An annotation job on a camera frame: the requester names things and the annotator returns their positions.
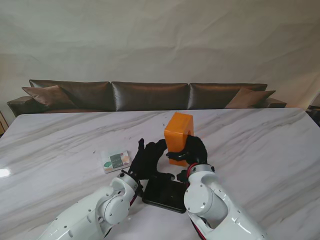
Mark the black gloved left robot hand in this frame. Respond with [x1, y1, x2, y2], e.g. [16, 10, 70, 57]
[128, 138, 176, 181]

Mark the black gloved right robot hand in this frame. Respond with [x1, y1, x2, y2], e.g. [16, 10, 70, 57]
[166, 134, 208, 166]

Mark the orange plastic tissue box cover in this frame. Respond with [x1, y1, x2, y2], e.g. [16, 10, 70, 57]
[164, 112, 194, 167]

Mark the white soft tissue pack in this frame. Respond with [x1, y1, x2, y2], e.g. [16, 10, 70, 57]
[100, 149, 133, 175]

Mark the black tissue box base plate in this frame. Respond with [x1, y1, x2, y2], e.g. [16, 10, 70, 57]
[141, 176, 187, 214]

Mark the brown leather sofa back cushion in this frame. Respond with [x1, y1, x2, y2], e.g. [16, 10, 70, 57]
[29, 79, 112, 111]
[188, 82, 268, 110]
[110, 81, 190, 112]

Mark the brown satin throw pillow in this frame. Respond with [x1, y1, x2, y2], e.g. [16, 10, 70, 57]
[21, 85, 76, 108]
[224, 87, 277, 109]

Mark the dark side furniture piece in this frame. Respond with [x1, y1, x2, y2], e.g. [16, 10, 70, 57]
[306, 94, 320, 126]

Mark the brown leather sofa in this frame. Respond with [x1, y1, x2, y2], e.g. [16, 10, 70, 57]
[6, 79, 288, 118]

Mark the wooden furniture piece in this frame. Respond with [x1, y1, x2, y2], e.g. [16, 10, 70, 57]
[0, 109, 7, 135]

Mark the red black right arm cable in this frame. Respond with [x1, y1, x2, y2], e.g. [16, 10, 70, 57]
[186, 162, 210, 240]

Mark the red black arm cable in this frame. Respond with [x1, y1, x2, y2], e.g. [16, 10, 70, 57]
[186, 162, 210, 240]
[128, 188, 141, 208]

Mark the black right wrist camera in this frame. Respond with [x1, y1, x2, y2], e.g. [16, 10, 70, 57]
[176, 169, 190, 185]

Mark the red black left arm cable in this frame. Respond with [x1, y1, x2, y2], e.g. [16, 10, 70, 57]
[128, 188, 141, 208]

